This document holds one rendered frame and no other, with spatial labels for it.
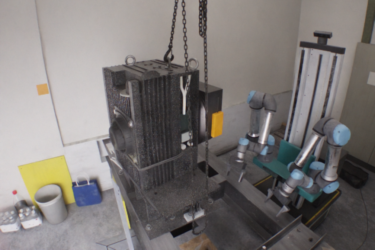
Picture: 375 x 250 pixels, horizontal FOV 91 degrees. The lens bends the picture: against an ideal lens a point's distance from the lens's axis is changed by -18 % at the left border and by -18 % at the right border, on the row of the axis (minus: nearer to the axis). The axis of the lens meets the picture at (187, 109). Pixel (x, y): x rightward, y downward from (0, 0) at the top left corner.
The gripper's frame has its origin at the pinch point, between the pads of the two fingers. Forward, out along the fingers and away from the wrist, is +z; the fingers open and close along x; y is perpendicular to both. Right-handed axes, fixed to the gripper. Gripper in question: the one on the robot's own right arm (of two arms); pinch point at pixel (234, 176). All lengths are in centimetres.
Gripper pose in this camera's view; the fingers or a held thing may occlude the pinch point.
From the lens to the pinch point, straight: 182.3
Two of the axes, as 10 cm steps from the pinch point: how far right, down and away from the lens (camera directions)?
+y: 7.5, 1.6, 6.5
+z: -2.4, 9.7, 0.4
